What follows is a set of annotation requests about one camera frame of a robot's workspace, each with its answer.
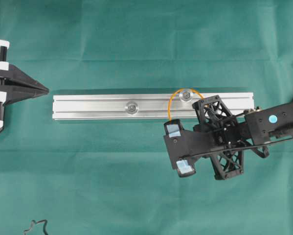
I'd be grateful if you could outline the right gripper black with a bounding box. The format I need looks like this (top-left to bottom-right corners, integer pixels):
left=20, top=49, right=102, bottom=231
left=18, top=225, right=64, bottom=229
left=191, top=94, right=270, bottom=181

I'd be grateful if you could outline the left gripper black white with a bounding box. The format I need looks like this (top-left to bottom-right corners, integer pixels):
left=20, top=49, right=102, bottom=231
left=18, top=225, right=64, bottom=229
left=0, top=40, right=49, bottom=132

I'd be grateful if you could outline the orange rubber band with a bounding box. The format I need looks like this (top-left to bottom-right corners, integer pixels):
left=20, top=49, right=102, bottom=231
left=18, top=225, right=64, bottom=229
left=167, top=88, right=204, bottom=121

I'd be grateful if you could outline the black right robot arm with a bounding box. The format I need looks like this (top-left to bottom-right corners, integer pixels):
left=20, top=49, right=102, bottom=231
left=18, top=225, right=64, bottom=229
left=192, top=95, right=293, bottom=180

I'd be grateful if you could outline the right silver pulley shaft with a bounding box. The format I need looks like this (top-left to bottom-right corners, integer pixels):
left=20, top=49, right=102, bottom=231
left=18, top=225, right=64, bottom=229
left=179, top=89, right=193, bottom=102

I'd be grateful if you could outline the silver pulley shaft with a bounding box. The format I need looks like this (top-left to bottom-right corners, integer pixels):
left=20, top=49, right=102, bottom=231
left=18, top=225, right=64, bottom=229
left=179, top=89, right=193, bottom=102
left=125, top=101, right=139, bottom=115

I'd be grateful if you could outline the left silver pulley shaft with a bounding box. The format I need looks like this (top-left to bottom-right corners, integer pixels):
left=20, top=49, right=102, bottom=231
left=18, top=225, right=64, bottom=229
left=125, top=101, right=139, bottom=115

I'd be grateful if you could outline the green cloth mat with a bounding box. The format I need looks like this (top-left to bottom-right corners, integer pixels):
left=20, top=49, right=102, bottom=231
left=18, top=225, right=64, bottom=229
left=0, top=0, right=293, bottom=235

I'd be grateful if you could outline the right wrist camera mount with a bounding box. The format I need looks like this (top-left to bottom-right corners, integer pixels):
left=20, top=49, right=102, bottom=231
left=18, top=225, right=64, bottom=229
left=163, top=119, right=217, bottom=178

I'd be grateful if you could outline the aluminium extrusion rail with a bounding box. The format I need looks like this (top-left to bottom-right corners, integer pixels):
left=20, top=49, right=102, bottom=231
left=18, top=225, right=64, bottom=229
left=52, top=92, right=255, bottom=120

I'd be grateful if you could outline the black cable loop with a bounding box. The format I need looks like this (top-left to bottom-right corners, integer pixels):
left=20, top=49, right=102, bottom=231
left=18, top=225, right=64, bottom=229
left=23, top=212, right=49, bottom=235

